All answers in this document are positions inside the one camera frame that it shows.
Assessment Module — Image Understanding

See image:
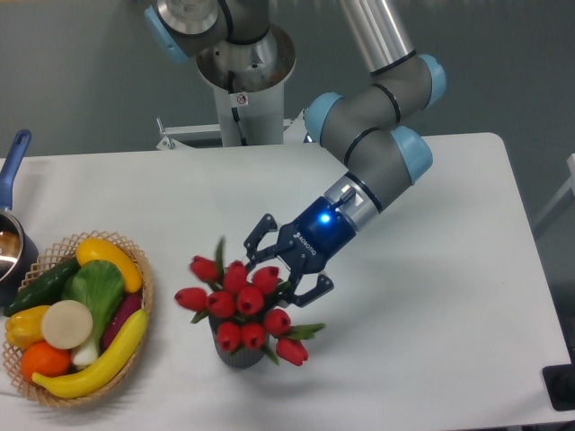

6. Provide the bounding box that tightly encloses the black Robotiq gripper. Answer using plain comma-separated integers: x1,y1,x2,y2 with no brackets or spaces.
243,197,356,308

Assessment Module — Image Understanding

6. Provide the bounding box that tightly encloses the green cucumber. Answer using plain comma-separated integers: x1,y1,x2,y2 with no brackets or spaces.
4,258,80,317

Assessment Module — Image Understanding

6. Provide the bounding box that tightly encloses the beige round disc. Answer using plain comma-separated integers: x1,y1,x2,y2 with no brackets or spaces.
40,300,93,349

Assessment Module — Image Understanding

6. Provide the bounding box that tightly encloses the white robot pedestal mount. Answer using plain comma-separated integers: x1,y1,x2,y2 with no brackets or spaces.
158,24,296,149

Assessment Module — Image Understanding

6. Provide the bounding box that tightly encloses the blue handled saucepan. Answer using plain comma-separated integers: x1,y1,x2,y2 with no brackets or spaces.
1,129,39,307

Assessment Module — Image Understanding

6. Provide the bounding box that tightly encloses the yellow bell pepper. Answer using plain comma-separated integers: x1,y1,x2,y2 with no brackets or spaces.
4,305,50,349

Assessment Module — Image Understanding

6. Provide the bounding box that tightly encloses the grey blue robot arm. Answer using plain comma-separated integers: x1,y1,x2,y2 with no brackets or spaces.
145,1,446,307

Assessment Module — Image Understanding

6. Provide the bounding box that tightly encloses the red tulip bouquet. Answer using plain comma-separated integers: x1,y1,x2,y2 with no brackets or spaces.
174,239,325,366

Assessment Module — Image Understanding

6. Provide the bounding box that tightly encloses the dark grey ribbed vase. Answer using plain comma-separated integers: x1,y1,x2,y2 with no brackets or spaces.
209,316,270,369

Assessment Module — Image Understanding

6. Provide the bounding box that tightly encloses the purple sweet potato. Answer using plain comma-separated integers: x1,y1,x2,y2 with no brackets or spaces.
101,293,141,351

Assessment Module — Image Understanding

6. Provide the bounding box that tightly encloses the green bok choy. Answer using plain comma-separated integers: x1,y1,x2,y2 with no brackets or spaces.
61,259,124,370

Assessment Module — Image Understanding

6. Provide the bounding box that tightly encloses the orange fruit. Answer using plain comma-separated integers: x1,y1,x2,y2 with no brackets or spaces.
21,341,71,383

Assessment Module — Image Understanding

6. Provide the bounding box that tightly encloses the white frame at right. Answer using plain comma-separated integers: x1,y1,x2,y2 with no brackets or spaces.
532,154,574,240

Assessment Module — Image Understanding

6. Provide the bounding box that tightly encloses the woven wicker basket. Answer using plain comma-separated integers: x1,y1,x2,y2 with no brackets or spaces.
3,231,153,407

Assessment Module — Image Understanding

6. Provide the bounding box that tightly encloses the yellow banana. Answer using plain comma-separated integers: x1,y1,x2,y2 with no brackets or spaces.
32,309,148,399

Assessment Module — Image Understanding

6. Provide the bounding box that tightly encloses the yellow squash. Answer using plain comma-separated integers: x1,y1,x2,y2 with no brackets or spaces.
75,237,143,294

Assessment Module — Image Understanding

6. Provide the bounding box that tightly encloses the black device at edge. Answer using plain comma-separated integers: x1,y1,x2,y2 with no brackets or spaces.
542,364,574,411

